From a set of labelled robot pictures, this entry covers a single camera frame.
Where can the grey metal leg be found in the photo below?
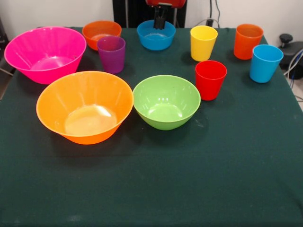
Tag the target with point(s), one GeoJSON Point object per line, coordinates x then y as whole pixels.
{"type": "Point", "coordinates": [6, 71]}

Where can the purple cup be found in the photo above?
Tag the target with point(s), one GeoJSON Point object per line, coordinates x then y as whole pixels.
{"type": "Point", "coordinates": [111, 59]}

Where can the black round base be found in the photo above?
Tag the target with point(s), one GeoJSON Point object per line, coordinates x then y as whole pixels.
{"type": "Point", "coordinates": [297, 47]}

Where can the small dark orange bowl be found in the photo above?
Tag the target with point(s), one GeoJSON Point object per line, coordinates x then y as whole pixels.
{"type": "Point", "coordinates": [91, 40]}

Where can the dark green table cloth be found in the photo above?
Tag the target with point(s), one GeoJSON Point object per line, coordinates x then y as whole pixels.
{"type": "Point", "coordinates": [165, 177]}

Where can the blue cup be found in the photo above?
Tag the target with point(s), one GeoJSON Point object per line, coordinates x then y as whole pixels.
{"type": "Point", "coordinates": [262, 68]}

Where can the large pink bowl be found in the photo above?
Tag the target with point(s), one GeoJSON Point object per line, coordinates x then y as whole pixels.
{"type": "Point", "coordinates": [28, 47]}

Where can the black round knob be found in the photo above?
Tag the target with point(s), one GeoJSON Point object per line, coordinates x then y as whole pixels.
{"type": "Point", "coordinates": [286, 37]}

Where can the red cup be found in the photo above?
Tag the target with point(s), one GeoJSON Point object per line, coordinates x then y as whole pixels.
{"type": "Point", "coordinates": [208, 87]}

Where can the blue bowl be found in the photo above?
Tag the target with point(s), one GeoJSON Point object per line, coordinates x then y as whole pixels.
{"type": "Point", "coordinates": [154, 43]}

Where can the large orange bowl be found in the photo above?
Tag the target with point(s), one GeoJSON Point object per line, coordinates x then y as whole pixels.
{"type": "Point", "coordinates": [71, 94]}

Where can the green bowl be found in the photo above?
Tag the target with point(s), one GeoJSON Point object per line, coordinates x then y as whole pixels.
{"type": "Point", "coordinates": [165, 99]}

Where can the black power plug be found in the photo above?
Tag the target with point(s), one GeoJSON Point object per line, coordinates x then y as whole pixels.
{"type": "Point", "coordinates": [209, 22]}

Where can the orange cup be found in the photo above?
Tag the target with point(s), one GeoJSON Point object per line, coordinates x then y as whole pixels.
{"type": "Point", "coordinates": [243, 47]}

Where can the black equipment box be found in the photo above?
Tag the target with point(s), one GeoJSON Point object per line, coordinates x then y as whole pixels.
{"type": "Point", "coordinates": [2, 35]}

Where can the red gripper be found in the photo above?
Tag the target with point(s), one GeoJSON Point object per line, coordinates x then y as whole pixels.
{"type": "Point", "coordinates": [165, 2]}

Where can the yellow cup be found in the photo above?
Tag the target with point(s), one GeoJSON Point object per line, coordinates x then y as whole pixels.
{"type": "Point", "coordinates": [202, 49]}

